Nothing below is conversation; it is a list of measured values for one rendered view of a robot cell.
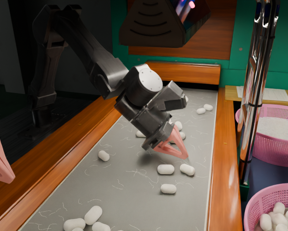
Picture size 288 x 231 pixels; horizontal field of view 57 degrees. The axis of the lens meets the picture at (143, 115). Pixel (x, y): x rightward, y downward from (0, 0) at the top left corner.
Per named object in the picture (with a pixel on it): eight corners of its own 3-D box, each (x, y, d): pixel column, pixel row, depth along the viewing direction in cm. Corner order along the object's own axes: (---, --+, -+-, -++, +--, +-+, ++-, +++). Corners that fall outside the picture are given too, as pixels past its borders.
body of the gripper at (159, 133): (174, 117, 65) (152, 96, 64) (166, 135, 56) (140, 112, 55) (157, 133, 68) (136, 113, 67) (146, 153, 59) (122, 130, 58)
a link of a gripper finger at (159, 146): (198, 139, 65) (171, 113, 64) (196, 154, 59) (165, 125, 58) (180, 155, 68) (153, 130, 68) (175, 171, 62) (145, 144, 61)
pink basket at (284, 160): (285, 185, 65) (295, 152, 61) (214, 139, 87) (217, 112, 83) (349, 159, 76) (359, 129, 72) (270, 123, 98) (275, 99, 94)
